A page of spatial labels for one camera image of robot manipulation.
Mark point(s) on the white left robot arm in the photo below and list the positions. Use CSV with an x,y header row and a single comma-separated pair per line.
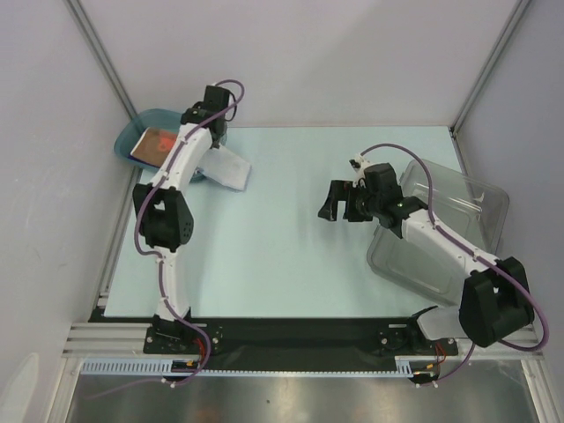
x,y
164,222

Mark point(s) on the right aluminium corner post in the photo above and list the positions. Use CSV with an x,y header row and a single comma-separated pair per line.
x,y
509,29

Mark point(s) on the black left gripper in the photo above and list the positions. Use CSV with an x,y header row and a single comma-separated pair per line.
x,y
216,143

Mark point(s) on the teal plastic bin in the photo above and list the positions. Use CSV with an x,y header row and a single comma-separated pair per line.
x,y
158,118

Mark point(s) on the light blue towel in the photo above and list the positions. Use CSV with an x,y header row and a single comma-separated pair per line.
x,y
226,168

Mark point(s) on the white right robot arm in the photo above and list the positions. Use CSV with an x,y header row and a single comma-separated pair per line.
x,y
495,301

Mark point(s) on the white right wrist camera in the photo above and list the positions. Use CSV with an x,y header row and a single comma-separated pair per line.
x,y
359,165

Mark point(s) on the left aluminium corner post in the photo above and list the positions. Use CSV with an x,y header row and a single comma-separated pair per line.
x,y
94,42

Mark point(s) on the aluminium corner post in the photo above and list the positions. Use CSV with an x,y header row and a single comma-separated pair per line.
x,y
94,42
509,29

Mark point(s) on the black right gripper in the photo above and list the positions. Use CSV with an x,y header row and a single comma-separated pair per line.
x,y
348,204

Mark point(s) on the orange towel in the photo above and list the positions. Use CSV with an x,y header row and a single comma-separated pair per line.
x,y
153,147

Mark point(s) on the clear plastic bin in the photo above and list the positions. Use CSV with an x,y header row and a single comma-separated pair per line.
x,y
425,261

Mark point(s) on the grey slotted cable duct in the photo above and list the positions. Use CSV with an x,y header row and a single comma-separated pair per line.
x,y
171,368

